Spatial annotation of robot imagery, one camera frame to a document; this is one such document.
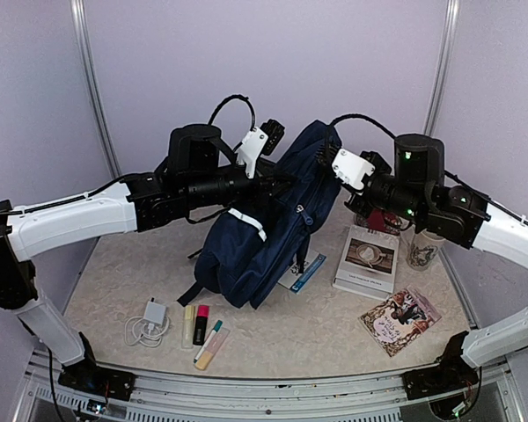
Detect left aluminium frame post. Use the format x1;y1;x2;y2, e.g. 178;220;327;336
70;0;122;178

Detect white patterned mug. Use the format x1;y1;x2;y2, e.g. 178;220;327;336
407;230;445;272

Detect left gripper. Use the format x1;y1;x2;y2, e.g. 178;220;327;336
183;159;297;215

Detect illustrated floral cover book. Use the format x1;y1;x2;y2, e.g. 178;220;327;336
359;286;442;358

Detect aluminium frame post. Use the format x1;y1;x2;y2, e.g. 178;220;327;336
70;0;122;178
422;0;460;141

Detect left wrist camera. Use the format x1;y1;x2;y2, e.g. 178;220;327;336
236;119;285;179

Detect navy blue backpack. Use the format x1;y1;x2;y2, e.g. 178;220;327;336
177;120;341;309

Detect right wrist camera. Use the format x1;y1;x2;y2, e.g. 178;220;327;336
317;144;375;193

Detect dog cover book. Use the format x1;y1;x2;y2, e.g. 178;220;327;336
278;249;326;294

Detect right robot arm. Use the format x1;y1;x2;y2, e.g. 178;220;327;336
332;134;528;399

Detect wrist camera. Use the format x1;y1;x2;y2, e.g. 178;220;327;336
317;144;375;193
236;119;285;179

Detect coffee cover white book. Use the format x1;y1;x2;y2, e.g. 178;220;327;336
332;225;400;301

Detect red patterned plate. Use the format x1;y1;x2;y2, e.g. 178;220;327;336
354;209;402;231

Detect teal white marker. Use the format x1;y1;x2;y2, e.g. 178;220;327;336
194;320;223;363

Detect right aluminium frame post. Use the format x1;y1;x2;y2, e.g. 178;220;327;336
422;0;460;141

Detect pink black highlighter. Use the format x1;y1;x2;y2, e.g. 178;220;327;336
193;305;209;346

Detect yellow highlighter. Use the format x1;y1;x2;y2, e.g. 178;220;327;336
181;305;195;349

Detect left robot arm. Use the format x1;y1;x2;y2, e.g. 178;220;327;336
0;120;284;401

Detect front aluminium rail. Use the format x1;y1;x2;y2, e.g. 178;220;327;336
12;346;524;422

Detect orange pastel highlighter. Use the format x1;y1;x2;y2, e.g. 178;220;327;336
194;328;230;370

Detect white charger with cable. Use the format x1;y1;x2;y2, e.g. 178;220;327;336
123;298;171;348

